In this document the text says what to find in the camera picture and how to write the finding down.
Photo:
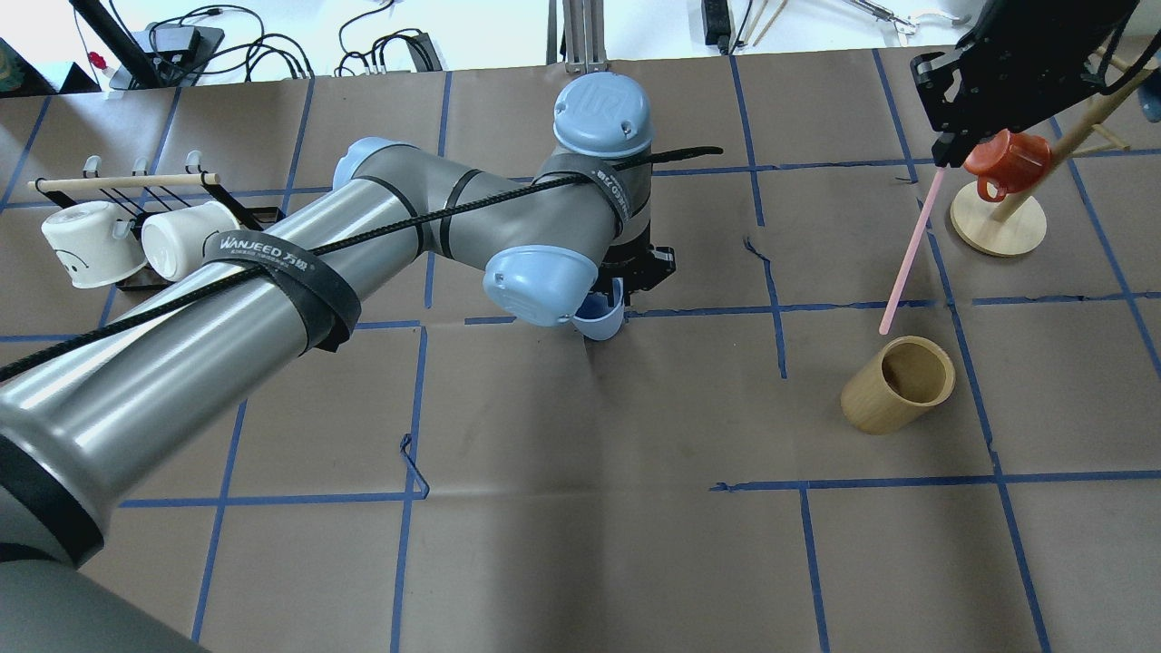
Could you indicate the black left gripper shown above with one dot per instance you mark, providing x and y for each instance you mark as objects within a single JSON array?
[{"x": 649, "y": 267}]

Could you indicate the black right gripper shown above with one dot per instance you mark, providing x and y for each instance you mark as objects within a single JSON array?
[{"x": 1014, "y": 76}]

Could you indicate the blue cup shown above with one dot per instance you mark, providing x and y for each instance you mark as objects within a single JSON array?
[{"x": 601, "y": 314}]

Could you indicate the pink chopstick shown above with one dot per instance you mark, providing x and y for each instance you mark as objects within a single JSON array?
[{"x": 910, "y": 252}]

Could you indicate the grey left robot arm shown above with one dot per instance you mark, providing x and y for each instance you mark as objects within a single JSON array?
[{"x": 86, "y": 420}]

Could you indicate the wooden chopsticks pair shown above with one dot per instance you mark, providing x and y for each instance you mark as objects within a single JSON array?
[{"x": 758, "y": 21}]

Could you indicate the bamboo cylinder cup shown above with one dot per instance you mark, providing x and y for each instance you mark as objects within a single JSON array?
[{"x": 906, "y": 379}]

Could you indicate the red mug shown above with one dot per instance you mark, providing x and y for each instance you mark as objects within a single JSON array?
[{"x": 1008, "y": 163}]

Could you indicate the wooden mug tree stand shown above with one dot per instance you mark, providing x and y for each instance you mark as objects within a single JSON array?
[{"x": 1017, "y": 225}]

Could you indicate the cream mug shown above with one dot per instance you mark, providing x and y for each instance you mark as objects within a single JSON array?
[{"x": 174, "y": 242}]

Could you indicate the white smiley mug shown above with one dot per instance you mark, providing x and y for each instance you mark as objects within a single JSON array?
[{"x": 95, "y": 246}]

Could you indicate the metal stand post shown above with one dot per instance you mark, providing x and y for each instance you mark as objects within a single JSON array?
[{"x": 576, "y": 36}]

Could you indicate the black power adapter with cables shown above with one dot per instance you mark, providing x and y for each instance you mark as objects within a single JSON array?
[{"x": 215, "y": 44}]

